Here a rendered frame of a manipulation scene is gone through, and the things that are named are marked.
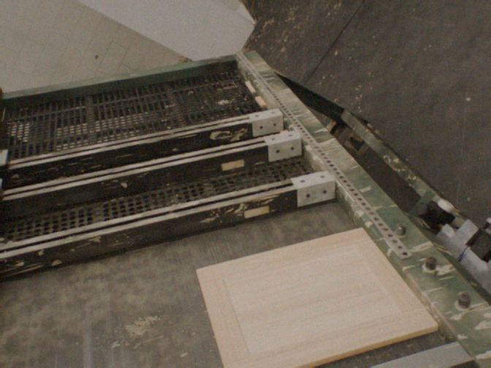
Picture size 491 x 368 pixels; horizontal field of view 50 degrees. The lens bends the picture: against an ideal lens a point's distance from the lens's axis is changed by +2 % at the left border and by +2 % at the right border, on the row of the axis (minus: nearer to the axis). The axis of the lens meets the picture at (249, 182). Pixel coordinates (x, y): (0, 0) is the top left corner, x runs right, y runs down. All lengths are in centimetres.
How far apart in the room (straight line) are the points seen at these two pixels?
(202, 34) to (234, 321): 391
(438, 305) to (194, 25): 398
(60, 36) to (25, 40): 37
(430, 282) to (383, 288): 11
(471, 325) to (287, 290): 42
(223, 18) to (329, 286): 383
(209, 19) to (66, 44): 211
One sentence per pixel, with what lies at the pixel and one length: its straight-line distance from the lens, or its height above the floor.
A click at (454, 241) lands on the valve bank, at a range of 152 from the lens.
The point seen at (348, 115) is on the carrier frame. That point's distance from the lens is 298.
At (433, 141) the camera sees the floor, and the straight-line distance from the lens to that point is 273.
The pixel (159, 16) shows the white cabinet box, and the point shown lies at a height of 80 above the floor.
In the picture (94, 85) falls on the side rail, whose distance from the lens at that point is 261.
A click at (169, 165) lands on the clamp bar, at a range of 177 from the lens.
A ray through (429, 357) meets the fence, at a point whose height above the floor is 97.
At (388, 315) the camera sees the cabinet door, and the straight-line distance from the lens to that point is 130.
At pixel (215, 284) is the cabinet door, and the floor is 125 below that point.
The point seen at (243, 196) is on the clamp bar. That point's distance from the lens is 159.
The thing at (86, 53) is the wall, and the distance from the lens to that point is 648.
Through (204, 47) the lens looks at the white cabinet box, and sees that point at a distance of 500.
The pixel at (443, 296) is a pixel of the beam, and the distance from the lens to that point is 132.
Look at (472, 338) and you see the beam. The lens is 125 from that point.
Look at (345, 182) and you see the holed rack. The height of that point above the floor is 89.
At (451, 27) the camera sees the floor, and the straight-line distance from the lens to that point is 304.
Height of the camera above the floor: 192
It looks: 29 degrees down
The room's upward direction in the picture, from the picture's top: 68 degrees counter-clockwise
